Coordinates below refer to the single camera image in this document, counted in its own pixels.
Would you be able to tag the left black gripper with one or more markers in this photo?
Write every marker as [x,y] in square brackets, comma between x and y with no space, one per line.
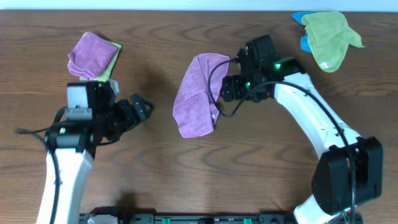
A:
[131,110]

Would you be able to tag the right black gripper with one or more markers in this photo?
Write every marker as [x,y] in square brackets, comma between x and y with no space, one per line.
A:
[231,85]

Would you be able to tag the purple microfiber cloth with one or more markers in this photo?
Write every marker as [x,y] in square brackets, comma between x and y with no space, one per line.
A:
[193,109]

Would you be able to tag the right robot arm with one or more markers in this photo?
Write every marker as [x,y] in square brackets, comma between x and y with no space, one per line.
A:
[349,169]

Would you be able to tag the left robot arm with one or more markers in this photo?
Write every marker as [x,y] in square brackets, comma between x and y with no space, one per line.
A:
[90,123]

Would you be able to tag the folded light green cloth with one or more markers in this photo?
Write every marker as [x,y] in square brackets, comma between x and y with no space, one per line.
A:
[112,62]

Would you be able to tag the blue microfiber cloth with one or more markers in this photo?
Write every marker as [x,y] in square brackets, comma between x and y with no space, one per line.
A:
[304,42]

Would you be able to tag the folded purple cloth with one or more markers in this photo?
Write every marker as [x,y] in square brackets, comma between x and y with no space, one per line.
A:
[90,56]

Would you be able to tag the green microfiber cloth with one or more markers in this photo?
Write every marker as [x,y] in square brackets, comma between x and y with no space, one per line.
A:
[329,36]

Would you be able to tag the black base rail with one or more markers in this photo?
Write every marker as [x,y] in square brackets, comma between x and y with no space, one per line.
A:
[120,215]

